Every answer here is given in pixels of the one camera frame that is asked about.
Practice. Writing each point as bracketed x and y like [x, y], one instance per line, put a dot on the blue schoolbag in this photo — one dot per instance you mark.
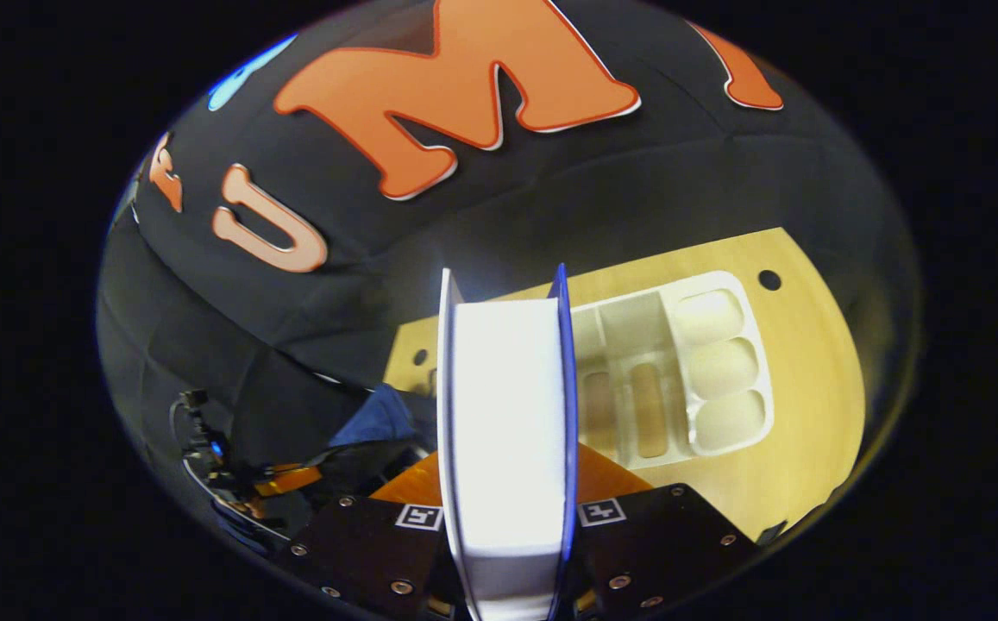
[378, 418]

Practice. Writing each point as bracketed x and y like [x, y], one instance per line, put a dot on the dark blue spine book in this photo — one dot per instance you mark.
[507, 414]

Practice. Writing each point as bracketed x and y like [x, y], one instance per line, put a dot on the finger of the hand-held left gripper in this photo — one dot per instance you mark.
[291, 479]

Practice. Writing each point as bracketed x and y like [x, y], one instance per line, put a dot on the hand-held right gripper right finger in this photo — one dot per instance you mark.
[654, 543]

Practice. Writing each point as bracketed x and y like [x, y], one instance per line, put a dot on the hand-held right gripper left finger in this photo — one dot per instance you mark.
[369, 543]

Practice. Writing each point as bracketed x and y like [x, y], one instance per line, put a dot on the white bookshelf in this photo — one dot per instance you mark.
[645, 328]

